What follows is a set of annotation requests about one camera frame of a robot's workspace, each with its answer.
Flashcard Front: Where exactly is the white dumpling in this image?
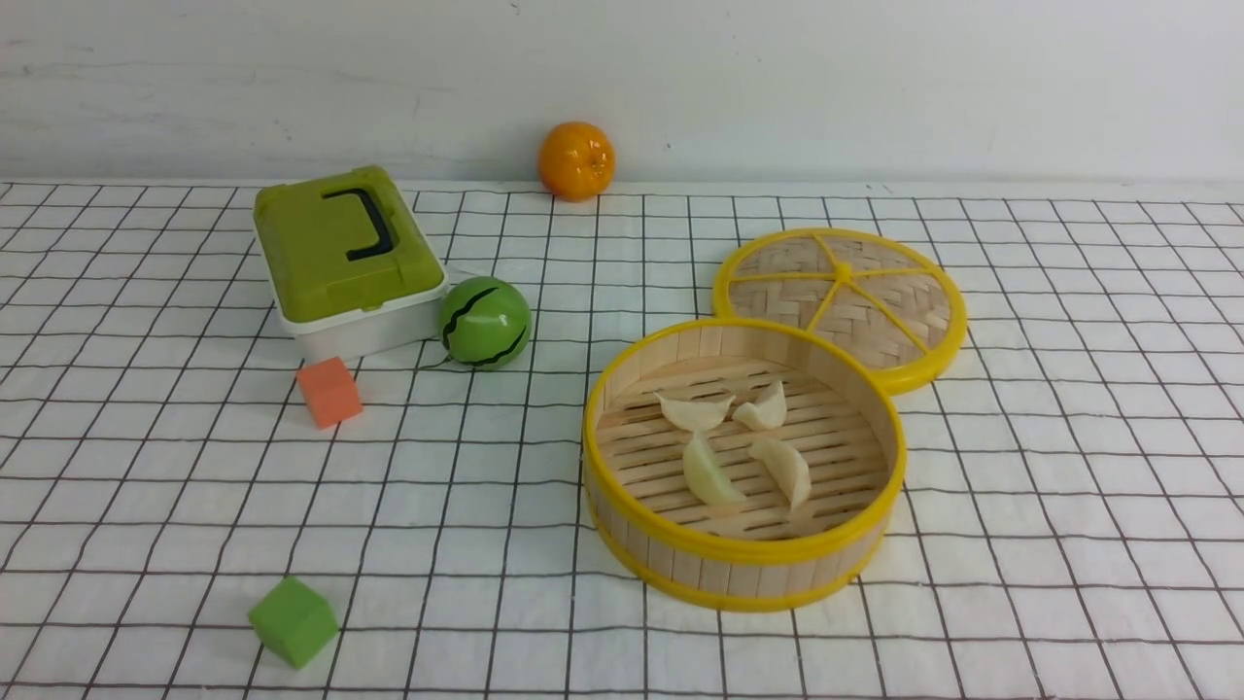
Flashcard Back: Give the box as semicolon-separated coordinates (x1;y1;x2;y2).
733;380;787;433
654;393;735;433
749;436;812;512
680;433;746;507

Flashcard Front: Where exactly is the bamboo steamer tray yellow rim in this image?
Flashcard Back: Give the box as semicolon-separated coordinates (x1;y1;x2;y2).
582;318;907;613

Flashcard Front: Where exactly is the bamboo steamer lid yellow rim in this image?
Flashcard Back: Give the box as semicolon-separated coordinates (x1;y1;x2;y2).
712;228;969;395

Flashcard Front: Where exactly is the green watermelon toy ball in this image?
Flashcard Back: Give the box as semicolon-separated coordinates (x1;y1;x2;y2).
439;276;534;371

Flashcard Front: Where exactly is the orange fruit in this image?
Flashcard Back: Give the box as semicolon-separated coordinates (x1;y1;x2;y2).
537;122;616;201

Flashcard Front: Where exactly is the green lidded white box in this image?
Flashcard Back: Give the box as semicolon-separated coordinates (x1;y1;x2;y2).
253;165;450;364

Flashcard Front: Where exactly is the orange foam cube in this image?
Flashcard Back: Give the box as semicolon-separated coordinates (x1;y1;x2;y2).
294;356;363;430

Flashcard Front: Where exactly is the green foam cube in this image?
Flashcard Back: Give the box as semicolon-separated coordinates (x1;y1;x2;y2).
248;576;340;670

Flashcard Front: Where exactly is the white grid tablecloth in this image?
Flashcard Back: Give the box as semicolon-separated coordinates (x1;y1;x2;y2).
1;182;1242;699

